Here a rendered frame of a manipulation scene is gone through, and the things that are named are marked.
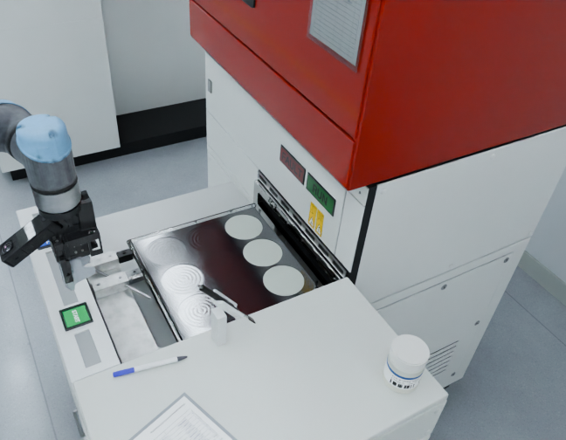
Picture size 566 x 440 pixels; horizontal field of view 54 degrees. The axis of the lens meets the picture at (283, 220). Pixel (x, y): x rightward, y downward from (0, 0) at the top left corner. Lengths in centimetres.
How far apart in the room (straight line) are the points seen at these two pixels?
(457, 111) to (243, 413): 72
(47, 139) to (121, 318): 53
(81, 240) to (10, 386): 139
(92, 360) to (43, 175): 40
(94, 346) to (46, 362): 123
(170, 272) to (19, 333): 125
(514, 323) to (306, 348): 169
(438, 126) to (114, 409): 82
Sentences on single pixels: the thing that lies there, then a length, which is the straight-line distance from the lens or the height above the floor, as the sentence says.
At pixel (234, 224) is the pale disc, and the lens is 150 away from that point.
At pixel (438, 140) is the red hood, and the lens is 120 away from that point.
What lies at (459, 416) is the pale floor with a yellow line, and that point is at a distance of 234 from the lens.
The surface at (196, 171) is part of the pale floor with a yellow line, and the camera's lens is 323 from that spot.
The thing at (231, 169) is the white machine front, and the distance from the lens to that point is 177.
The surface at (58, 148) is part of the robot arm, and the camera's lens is 94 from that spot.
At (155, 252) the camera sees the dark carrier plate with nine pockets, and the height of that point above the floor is 90.
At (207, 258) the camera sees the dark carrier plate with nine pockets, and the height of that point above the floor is 90.
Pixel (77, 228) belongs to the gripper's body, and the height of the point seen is 120.
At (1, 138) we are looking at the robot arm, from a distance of 101.
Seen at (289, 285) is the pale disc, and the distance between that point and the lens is 135.
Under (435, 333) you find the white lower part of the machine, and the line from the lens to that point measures 184.
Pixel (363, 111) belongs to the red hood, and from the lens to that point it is 101.
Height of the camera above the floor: 189
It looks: 40 degrees down
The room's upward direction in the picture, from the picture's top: 5 degrees clockwise
